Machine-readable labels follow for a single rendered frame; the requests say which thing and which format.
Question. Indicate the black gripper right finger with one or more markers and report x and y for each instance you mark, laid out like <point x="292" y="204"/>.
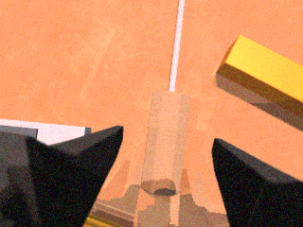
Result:
<point x="255" y="193"/>

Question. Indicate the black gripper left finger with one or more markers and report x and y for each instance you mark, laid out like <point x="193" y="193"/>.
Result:
<point x="60" y="181"/>

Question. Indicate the hook tool with wooden handle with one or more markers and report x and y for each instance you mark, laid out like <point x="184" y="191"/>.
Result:
<point x="167" y="131"/>

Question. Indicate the yellow rectangular bar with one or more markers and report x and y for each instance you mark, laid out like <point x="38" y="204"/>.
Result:
<point x="265" y="72"/>

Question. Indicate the yellow screwdriver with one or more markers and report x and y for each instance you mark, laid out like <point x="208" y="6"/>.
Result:
<point x="95" y="221"/>

